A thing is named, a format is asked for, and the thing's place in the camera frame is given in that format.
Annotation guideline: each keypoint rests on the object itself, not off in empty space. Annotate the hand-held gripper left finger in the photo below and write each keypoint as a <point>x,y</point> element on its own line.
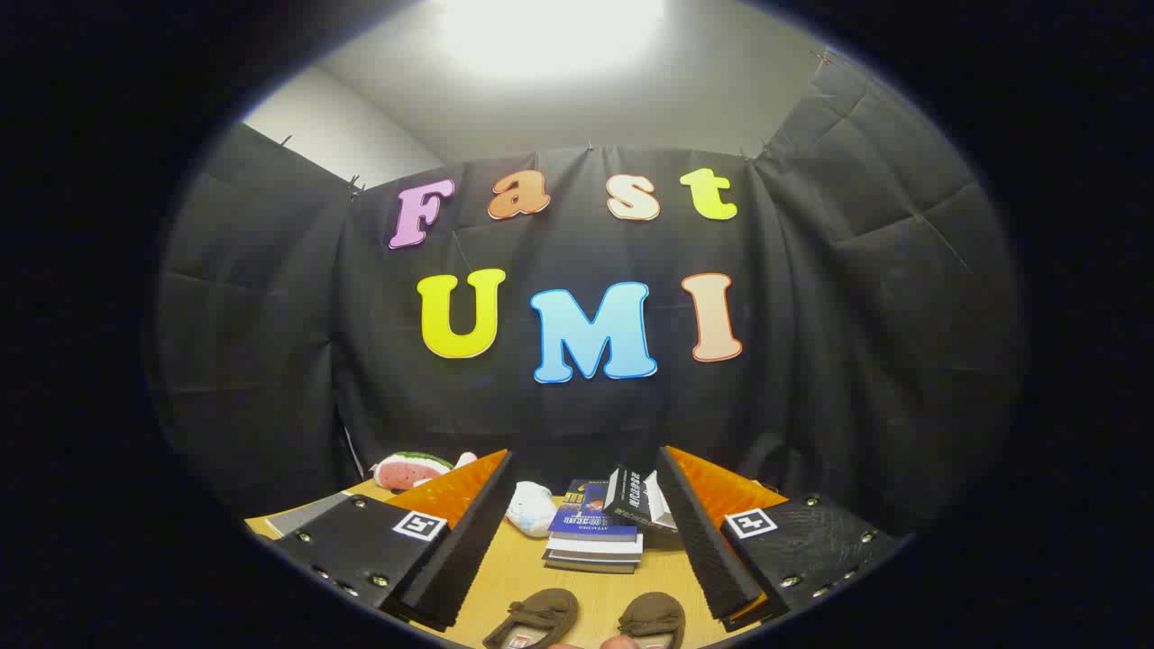
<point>469,541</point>

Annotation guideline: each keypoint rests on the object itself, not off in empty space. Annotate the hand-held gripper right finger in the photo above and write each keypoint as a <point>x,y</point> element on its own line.
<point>708,541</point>

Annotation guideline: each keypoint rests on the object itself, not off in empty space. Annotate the brown fuzzy shoe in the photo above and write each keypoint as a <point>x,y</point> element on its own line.
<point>654,617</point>
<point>536,613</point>

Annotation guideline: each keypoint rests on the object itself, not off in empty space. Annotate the grey fabric storage box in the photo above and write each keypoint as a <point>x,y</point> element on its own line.
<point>297,518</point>

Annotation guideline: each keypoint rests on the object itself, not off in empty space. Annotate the grey cover book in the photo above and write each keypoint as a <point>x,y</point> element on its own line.
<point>663,505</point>

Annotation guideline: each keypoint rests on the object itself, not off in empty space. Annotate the white and blue plush toy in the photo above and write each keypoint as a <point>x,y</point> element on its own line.
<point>532,509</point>

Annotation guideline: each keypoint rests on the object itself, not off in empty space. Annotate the pink starfish plush toy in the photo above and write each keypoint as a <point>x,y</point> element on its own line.
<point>465,460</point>

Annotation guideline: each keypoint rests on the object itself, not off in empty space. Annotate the black spine book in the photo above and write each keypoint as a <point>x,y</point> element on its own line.
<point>631,496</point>

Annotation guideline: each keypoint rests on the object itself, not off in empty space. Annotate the watermelon slice plush toy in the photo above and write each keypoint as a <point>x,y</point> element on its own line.
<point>410,470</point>

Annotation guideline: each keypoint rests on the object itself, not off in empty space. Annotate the thick white-paged book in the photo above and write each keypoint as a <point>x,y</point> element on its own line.
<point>590,546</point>

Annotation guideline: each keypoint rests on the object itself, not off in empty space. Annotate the blue cover book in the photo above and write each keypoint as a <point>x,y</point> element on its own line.
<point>590,518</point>

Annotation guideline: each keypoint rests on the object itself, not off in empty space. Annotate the dark cover book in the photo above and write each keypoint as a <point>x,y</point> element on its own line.
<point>586,565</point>

